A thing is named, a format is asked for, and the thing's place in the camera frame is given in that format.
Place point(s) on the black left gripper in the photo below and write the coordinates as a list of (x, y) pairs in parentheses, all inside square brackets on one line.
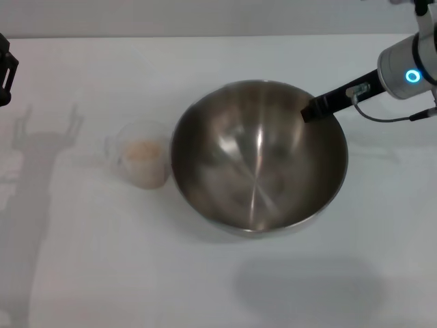
[(6, 71)]

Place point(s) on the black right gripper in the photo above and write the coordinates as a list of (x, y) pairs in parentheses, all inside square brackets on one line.
[(341, 96)]

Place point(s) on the large stainless steel bowl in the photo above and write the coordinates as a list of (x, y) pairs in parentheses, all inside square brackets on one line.
[(239, 177)]

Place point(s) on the clear plastic measuring cup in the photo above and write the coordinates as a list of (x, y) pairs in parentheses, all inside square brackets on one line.
[(147, 176)]

